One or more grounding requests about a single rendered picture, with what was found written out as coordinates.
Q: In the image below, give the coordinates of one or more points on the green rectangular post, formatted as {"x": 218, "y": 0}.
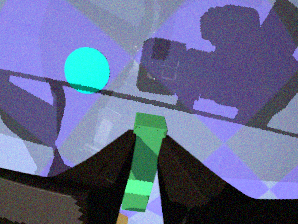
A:
{"x": 150, "y": 130}

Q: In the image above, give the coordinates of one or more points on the cyan circle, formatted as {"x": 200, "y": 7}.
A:
{"x": 87, "y": 70}

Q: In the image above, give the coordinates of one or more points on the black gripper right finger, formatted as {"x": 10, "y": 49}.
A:
{"x": 193, "y": 194}

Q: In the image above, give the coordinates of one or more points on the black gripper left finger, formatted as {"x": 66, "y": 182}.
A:
{"x": 89, "y": 193}

